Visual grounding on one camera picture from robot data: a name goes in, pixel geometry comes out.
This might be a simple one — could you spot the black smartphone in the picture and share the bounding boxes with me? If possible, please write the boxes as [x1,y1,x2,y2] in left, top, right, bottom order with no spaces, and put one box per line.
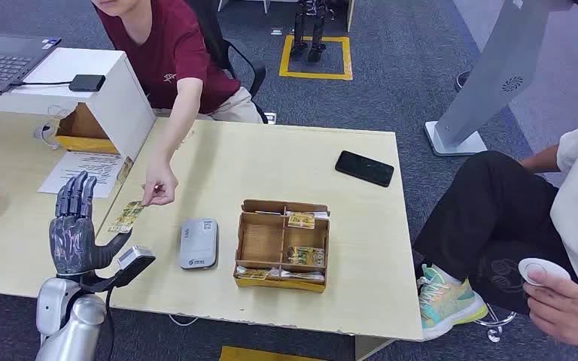
[334,150,395,188]

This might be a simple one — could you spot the white charger cable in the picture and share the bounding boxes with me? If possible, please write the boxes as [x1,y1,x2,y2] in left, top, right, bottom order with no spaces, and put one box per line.
[32,105,71,150]

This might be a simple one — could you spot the white desk riser shelf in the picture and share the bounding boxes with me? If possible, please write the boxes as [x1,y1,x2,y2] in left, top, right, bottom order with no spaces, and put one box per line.
[0,47,157,163]

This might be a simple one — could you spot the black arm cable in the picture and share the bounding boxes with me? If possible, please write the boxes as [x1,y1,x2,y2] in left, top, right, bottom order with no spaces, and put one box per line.
[103,286,117,361]

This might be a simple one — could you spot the white cable under desk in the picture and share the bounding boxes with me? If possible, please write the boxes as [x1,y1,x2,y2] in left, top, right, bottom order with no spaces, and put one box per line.
[168,314,200,328]

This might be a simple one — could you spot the person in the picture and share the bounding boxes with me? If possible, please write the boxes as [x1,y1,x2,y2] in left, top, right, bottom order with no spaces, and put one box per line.
[412,115,578,361]
[90,0,265,208]

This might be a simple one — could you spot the yellow brown cardboard box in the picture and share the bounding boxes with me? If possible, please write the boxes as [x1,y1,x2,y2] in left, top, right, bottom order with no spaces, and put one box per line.
[54,102,120,156]

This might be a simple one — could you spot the wooden compartment organizer box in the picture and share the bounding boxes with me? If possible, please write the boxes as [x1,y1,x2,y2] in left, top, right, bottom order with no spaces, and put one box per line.
[233,199,331,294]

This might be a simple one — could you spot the hotel autumn trees card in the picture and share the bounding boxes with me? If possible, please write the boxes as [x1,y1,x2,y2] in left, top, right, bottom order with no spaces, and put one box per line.
[108,200,145,234]

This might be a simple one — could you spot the small black hub box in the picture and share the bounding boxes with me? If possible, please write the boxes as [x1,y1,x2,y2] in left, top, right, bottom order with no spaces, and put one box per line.
[68,74,106,93]

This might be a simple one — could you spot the grey white card reader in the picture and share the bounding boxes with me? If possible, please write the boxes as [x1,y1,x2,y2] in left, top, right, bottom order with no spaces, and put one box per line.
[178,217,219,271]

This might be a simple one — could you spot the thin black hub cable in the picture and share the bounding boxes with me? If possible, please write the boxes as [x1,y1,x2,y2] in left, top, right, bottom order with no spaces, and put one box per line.
[9,79,73,88]

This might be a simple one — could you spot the yellow floor tape square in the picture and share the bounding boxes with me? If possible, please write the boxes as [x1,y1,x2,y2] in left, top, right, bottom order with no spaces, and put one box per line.
[278,35,354,82]

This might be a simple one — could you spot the person's left hand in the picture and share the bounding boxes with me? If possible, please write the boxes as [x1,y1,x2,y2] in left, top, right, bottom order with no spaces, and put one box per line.
[523,266,578,348]

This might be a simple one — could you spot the dark grey laptop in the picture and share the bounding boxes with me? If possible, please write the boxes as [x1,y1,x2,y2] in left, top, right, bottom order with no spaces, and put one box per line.
[0,30,62,96]

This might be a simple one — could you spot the grey white kiosk stand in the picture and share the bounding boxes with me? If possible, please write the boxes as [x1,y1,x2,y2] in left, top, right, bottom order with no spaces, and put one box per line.
[423,0,576,158]

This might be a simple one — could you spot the white card in organizer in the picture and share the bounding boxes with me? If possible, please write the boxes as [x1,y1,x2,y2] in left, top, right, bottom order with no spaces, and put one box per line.
[284,210,330,220]

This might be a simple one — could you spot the small brown printed card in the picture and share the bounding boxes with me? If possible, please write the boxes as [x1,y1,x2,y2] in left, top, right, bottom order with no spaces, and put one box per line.
[117,156,135,184]

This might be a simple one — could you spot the person's right hand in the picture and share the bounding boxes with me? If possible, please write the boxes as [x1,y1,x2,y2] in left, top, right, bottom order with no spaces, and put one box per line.
[141,160,179,208]

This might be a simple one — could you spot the white printed paper sheet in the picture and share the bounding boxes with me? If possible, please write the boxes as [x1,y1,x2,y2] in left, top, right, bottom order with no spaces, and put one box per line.
[38,150,126,199]

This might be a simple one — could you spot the green yellow sneaker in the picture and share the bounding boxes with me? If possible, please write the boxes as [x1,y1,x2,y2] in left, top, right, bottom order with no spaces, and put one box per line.
[417,264,489,341]

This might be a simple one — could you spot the white handheld remote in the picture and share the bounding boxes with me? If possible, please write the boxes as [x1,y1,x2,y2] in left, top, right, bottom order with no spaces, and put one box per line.
[518,257,572,287]

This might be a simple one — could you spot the chrome stool base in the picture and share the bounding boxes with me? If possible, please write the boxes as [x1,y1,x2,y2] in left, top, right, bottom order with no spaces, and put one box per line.
[473,304,518,344]

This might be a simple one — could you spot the black humanoid robot legs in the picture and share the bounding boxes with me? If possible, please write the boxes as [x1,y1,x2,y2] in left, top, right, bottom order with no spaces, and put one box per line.
[288,0,337,64]

